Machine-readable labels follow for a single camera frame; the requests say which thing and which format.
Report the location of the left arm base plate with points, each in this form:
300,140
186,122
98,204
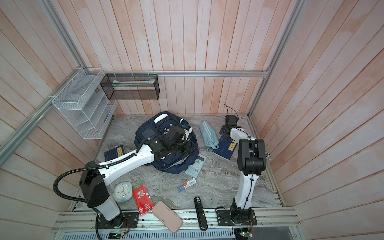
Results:
128,220

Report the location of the light blue calculator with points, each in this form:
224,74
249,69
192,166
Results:
195,169

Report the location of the black mesh wall basket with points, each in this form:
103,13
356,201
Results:
131,87

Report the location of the black stapler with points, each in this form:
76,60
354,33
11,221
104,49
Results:
203,224

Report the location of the blue book with yellow label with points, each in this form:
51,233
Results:
226,148

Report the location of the white wire mesh shelf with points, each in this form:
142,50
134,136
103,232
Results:
84,104

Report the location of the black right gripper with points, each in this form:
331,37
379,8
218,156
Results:
223,128

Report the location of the navy blue backpack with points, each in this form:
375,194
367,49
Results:
159,125

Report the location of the red booklet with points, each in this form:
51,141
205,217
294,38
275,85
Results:
142,198

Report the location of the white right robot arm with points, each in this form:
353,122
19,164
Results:
252,160

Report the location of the light blue pencil pouch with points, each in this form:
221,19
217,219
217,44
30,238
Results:
209,136

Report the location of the pink pencil case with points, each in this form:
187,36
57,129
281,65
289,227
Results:
169,218

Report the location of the mint green alarm clock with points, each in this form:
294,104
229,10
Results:
123,192

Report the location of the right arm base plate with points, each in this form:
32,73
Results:
227,218

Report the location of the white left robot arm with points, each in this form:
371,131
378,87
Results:
95,178

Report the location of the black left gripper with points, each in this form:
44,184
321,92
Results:
188,149

